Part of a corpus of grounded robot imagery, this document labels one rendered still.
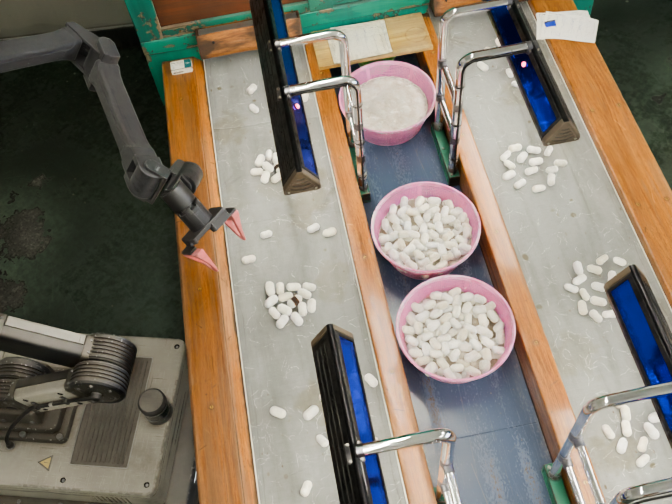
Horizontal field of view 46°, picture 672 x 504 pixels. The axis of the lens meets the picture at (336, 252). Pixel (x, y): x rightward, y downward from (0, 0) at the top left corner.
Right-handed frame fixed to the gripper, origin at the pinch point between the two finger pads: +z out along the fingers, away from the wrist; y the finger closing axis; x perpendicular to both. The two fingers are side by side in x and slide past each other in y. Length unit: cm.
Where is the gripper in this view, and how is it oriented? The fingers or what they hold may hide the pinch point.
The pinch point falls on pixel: (228, 252)
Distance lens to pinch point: 176.4
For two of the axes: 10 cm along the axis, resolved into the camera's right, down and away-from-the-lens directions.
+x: 5.8, 0.1, -8.1
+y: -5.7, 7.1, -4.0
